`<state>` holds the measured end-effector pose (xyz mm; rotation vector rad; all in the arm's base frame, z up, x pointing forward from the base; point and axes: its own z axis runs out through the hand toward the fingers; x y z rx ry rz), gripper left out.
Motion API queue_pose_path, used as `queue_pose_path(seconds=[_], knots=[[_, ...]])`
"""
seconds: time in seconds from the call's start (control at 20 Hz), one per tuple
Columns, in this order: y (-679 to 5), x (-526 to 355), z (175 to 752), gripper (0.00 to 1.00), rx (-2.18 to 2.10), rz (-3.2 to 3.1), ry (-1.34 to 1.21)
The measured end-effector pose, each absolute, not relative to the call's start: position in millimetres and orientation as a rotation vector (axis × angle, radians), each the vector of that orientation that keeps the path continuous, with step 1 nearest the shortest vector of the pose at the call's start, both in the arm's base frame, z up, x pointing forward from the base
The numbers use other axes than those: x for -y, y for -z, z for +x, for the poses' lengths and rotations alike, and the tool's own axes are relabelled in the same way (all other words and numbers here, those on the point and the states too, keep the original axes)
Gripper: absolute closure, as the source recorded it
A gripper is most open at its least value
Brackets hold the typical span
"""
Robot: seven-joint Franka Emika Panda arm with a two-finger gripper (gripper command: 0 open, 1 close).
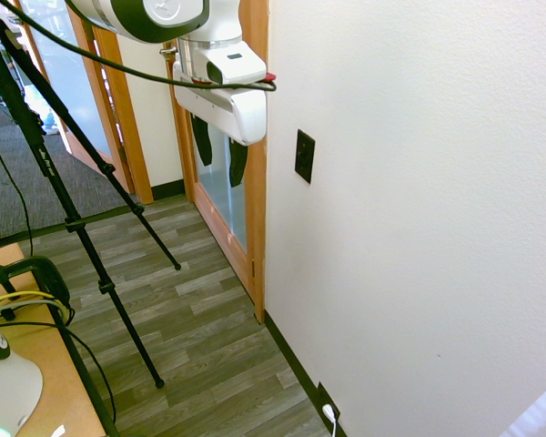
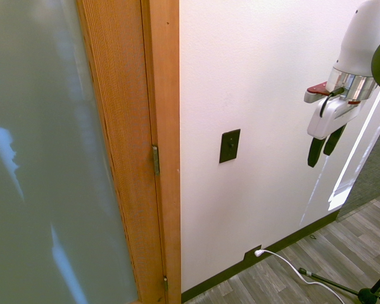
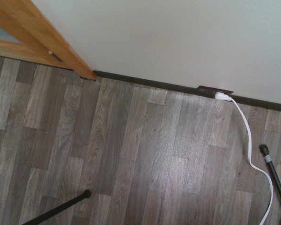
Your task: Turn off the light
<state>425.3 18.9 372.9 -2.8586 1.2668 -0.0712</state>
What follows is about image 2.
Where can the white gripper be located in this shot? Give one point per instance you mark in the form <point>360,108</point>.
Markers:
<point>327,116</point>

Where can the dark baseboard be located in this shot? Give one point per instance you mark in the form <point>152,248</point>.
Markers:
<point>259,253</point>

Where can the metal door hinge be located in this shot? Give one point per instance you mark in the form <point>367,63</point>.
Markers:
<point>155,159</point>
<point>165,282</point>

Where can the wooden door with frosted glass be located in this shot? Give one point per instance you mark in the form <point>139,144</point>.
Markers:
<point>66,152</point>

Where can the red and silver wrist camera mount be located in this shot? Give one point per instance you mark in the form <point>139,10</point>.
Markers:
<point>316,92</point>

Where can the dark brown light switch plate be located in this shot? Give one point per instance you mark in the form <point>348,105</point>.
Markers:
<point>229,145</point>

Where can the black wall outlet plate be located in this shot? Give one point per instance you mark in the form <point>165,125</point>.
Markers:
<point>252,254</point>

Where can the black camera stand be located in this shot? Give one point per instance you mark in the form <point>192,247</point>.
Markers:
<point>358,285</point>

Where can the wooden door frame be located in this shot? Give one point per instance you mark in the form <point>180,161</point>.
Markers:
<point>168,142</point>

